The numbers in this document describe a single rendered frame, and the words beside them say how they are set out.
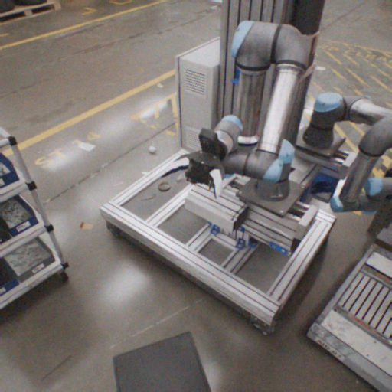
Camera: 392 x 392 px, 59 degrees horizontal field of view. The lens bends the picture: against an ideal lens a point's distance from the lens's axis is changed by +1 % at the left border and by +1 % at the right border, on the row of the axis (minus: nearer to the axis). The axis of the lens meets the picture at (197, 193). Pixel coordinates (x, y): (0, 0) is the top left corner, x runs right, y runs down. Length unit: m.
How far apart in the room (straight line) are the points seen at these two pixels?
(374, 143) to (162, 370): 1.19
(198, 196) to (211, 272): 0.52
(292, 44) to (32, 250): 1.78
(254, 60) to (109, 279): 1.55
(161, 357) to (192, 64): 1.23
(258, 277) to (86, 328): 0.97
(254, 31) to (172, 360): 1.25
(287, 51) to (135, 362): 1.28
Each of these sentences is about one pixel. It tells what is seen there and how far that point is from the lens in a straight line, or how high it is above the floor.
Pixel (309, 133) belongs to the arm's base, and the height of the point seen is 0.87.
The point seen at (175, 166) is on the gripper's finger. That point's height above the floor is 1.25.
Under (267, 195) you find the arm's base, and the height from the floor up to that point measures 0.84.
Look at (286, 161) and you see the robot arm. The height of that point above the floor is 1.01.
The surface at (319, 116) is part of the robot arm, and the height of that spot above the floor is 0.97.
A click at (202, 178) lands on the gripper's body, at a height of 1.19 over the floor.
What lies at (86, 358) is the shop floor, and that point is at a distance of 2.00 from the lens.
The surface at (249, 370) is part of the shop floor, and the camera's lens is 1.92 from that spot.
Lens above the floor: 1.77
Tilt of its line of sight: 42 degrees down
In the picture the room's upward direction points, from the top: straight up
